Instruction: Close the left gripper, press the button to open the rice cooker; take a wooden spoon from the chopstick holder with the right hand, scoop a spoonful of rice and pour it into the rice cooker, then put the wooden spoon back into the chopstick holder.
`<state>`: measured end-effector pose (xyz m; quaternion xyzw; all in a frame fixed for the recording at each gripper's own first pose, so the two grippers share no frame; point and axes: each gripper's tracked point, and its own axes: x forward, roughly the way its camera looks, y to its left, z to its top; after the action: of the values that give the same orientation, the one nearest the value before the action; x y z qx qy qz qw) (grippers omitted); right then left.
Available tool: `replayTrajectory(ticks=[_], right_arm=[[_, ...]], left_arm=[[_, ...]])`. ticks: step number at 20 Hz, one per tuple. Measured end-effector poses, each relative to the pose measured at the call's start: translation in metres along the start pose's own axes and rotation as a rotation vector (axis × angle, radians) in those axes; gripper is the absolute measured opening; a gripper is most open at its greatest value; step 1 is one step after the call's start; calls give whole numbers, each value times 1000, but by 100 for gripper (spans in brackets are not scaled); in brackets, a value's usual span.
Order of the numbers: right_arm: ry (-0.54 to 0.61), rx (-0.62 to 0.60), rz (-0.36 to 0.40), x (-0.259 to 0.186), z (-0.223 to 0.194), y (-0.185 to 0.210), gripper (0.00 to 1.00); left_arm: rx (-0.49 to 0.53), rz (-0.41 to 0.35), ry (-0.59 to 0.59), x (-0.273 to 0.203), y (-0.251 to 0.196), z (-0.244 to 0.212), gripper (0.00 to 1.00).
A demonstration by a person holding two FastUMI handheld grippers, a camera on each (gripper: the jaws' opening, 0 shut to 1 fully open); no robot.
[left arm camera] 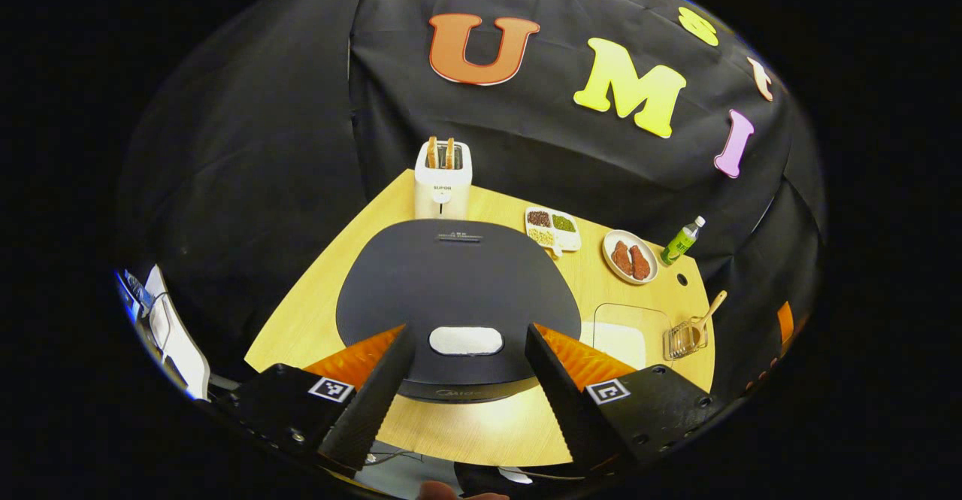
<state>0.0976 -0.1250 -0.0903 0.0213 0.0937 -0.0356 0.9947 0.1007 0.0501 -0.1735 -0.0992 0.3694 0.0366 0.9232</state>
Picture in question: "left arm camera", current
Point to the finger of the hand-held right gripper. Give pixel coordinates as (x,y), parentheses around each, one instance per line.
(785,323)

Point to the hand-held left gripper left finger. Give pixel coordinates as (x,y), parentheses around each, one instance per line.
(372,410)

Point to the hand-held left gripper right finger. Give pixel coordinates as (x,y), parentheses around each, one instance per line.
(567,410)

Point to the wooden spoon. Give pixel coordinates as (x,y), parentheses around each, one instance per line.
(714,308)

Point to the dark grey rice cooker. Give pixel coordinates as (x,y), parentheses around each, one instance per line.
(458,282)

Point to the green drink bottle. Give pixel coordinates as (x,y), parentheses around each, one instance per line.
(680,243)

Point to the white round plate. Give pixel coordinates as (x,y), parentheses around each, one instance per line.
(610,259)

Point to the brown meat piece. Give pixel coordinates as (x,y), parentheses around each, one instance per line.
(640,262)
(622,258)

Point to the white divided bean dish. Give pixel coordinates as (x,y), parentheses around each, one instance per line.
(552,225)

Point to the white side table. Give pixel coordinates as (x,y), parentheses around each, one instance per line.
(176,334)

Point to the white toaster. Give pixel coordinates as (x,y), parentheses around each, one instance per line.
(442,192)

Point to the black backdrop cloth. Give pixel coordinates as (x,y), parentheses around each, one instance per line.
(248,184)

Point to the toast slice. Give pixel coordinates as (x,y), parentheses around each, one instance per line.
(432,153)
(449,153)

